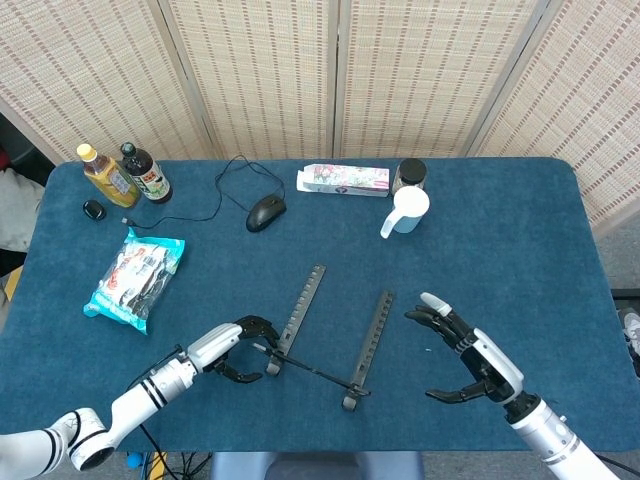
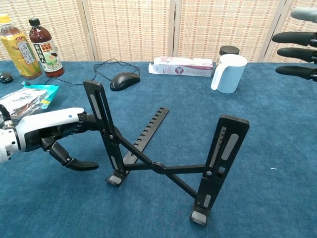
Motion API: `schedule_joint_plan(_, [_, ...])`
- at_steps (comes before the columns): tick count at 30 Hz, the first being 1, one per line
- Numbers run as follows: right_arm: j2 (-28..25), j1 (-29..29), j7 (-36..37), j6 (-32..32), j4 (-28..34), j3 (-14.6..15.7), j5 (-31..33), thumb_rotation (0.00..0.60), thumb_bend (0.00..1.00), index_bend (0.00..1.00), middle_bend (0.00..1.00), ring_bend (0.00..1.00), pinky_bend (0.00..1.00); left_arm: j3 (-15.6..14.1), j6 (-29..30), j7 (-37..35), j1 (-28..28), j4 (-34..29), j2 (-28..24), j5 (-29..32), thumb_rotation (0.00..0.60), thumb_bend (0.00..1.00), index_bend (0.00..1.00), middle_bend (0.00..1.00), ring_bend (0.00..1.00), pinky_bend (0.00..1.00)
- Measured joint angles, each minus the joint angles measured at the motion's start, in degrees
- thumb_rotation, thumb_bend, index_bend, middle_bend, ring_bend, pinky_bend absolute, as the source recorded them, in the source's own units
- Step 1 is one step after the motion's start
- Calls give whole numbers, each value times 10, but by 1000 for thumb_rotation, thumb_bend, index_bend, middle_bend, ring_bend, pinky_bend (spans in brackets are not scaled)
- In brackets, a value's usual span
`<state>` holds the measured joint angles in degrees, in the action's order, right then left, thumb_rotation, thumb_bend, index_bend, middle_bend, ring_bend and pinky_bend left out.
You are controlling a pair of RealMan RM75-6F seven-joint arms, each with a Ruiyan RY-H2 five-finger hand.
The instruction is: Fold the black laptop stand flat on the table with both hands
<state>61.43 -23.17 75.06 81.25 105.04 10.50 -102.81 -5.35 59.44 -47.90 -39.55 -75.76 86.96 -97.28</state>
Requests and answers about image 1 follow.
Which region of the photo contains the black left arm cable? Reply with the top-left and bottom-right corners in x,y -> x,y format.
127,343 -> 184,391

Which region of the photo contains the black computer mouse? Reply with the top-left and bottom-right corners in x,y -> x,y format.
245,194 -> 288,234

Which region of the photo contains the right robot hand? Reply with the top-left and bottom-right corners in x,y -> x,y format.
404,292 -> 526,406

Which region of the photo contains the yellow label tea bottle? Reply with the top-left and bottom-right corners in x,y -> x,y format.
76,143 -> 143,209

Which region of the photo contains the glass jar with black lid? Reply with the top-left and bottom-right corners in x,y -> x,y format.
391,158 -> 429,196

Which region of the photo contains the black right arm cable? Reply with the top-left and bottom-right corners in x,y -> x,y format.
597,451 -> 640,477

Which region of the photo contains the black mouse cable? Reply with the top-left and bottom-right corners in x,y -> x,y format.
121,154 -> 286,226

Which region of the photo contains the grey sneaker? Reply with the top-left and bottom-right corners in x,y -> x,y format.
617,307 -> 640,356

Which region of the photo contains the grey cloth bundle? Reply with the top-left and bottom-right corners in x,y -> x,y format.
0,167 -> 46,254

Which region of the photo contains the black folding laptop stand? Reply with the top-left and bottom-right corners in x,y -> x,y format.
265,263 -> 395,413

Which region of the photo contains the blue grey padded seat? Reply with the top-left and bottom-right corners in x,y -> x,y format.
209,451 -> 426,480

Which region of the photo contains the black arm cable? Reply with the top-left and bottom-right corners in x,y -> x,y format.
597,451 -> 640,477
127,343 -> 184,391

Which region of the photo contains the floral print cardboard box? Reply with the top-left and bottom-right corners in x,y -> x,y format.
295,163 -> 391,198

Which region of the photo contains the dark bottle with black cap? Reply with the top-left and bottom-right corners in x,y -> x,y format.
120,142 -> 174,205

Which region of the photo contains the blue carpet table cover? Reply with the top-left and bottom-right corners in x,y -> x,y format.
0,157 -> 640,454

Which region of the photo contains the teal clear snack bag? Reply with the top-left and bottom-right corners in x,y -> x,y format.
82,226 -> 187,336

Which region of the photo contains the light blue handled pitcher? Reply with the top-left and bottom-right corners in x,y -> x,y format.
379,185 -> 431,240

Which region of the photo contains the woven bamboo folding screen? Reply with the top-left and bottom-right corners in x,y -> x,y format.
0,0 -> 640,236

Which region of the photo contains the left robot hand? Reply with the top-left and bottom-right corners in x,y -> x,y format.
188,314 -> 281,385

